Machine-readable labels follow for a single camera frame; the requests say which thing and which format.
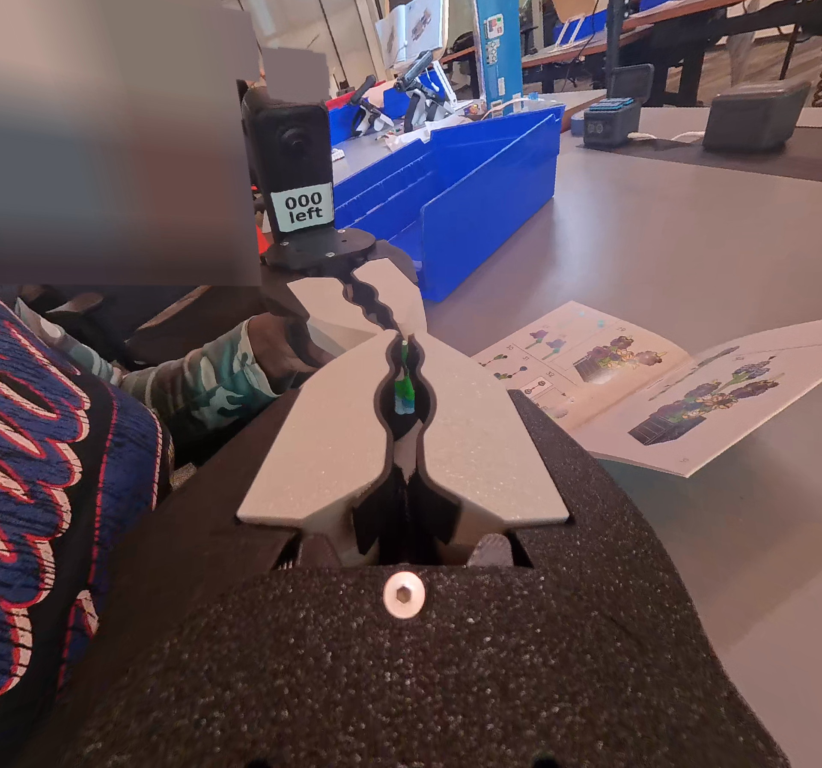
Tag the tall blue lego box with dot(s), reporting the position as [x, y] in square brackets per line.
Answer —
[498, 23]

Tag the spare hand-held gripper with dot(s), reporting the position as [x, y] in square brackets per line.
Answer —
[420, 100]
[369, 112]

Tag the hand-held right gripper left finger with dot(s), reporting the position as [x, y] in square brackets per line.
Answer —
[321, 453]

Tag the green lego sprig blue buds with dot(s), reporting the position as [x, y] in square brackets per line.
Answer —
[404, 398]

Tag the black battery charger case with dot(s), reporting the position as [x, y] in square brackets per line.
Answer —
[616, 119]

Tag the person's left hand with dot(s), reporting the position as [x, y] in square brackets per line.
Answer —
[282, 350]

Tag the wooden office desk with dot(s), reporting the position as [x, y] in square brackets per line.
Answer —
[706, 0]

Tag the grey hard case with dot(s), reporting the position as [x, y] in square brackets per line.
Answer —
[758, 116]

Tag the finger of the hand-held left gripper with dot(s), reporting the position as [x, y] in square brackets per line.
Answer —
[395, 286]
[321, 299]

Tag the person's black lettered jersey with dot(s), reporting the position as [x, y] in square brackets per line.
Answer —
[64, 492]

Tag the blue plastic bin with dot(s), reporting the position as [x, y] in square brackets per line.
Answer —
[488, 215]

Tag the person's left forearm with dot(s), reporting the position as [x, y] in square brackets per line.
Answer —
[205, 382]

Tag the lego instruction booklet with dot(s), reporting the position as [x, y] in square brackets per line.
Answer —
[758, 357]

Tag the green lego connector piece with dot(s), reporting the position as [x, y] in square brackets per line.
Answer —
[404, 357]

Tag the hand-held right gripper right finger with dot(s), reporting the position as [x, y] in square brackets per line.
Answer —
[494, 453]

